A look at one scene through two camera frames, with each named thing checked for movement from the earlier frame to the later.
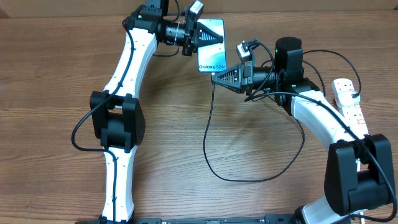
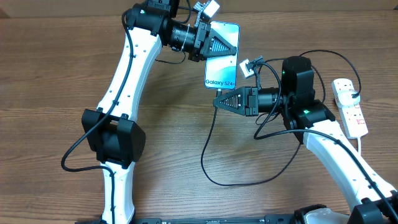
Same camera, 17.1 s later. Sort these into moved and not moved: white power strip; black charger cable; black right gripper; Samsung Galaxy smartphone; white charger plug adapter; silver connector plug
Moved: black right gripper; silver connector plug; Samsung Galaxy smartphone; black charger cable
Not moved: white power strip; white charger plug adapter
